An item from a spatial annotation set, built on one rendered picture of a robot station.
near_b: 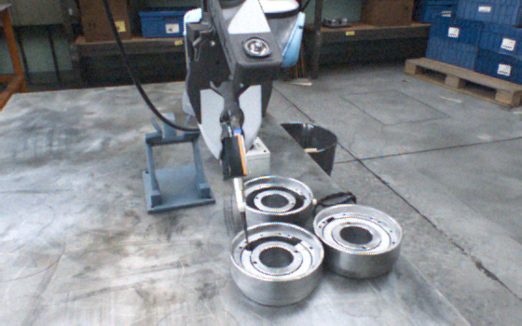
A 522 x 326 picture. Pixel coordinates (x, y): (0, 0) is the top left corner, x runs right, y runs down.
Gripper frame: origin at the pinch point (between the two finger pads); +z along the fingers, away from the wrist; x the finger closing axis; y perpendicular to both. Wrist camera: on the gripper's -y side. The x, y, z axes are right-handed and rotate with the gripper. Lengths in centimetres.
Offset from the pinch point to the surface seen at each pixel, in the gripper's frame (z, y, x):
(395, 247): 8.9, -12.2, -15.7
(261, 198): 10.1, 4.2, -5.0
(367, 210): 9.3, -4.0, -17.0
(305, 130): 54, 125, -64
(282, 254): 11.1, -7.2, -4.1
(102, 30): 40, 346, 25
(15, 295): 12.9, -3.0, 25.4
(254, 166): 10.6, 15.1, -7.2
